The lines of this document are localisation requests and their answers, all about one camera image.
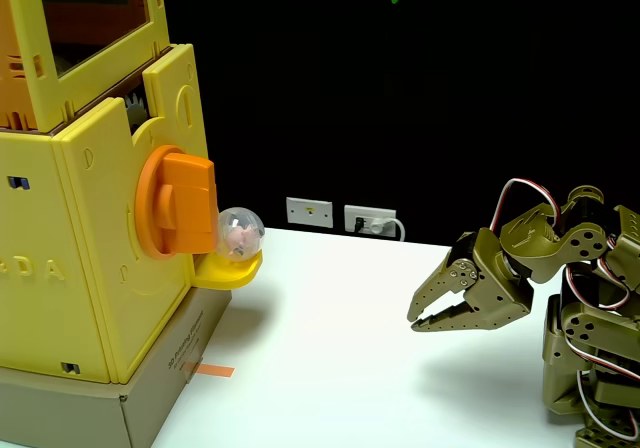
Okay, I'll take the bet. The yellow dispensing tray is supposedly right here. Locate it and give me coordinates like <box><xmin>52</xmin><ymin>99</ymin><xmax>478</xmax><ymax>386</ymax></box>
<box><xmin>191</xmin><ymin>252</ymin><xmax>264</xmax><ymax>290</ymax></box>

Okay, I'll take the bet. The orange vending machine knob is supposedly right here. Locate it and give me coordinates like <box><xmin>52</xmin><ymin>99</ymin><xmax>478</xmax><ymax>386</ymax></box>
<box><xmin>134</xmin><ymin>144</ymin><xmax>221</xmax><ymax>261</ymax></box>

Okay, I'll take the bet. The yellow toy vending machine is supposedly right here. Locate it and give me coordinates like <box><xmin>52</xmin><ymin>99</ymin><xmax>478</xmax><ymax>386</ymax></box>
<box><xmin>0</xmin><ymin>0</ymin><xmax>212</xmax><ymax>386</ymax></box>

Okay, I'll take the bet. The grey plastic gear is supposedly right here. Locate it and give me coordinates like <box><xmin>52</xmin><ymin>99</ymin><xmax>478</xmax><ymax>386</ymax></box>
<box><xmin>124</xmin><ymin>92</ymin><xmax>151</xmax><ymax>128</ymax></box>

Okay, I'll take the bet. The orange tape strip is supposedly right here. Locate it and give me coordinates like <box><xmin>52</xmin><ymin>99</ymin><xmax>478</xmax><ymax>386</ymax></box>
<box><xmin>194</xmin><ymin>362</ymin><xmax>236</xmax><ymax>379</ymax></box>

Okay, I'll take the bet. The white blank wall plate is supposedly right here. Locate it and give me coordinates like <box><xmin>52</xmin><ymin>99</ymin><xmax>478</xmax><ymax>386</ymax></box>
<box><xmin>285</xmin><ymin>196</ymin><xmax>335</xmax><ymax>230</ymax></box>

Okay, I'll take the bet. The clear capsule with toy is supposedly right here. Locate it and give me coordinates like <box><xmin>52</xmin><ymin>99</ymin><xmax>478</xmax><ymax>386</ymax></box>
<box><xmin>215</xmin><ymin>206</ymin><xmax>267</xmax><ymax>261</ymax></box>

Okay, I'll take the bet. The white plug with cable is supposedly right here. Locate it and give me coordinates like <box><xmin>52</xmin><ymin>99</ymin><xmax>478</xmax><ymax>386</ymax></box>
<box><xmin>367</xmin><ymin>216</ymin><xmax>407</xmax><ymax>243</ymax></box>

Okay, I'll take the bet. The red white black servo cable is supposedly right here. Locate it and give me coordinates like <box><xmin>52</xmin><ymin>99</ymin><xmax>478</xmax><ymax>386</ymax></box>
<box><xmin>490</xmin><ymin>177</ymin><xmax>560</xmax><ymax>234</ymax></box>

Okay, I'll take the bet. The brown cardboard box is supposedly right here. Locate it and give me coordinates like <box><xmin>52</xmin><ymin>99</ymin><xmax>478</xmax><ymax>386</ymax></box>
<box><xmin>0</xmin><ymin>287</ymin><xmax>234</xmax><ymax>448</ymax></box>

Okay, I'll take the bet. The white wall socket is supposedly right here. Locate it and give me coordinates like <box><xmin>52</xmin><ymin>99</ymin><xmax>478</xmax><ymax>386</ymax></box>
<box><xmin>343</xmin><ymin>204</ymin><xmax>398</xmax><ymax>237</ymax></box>

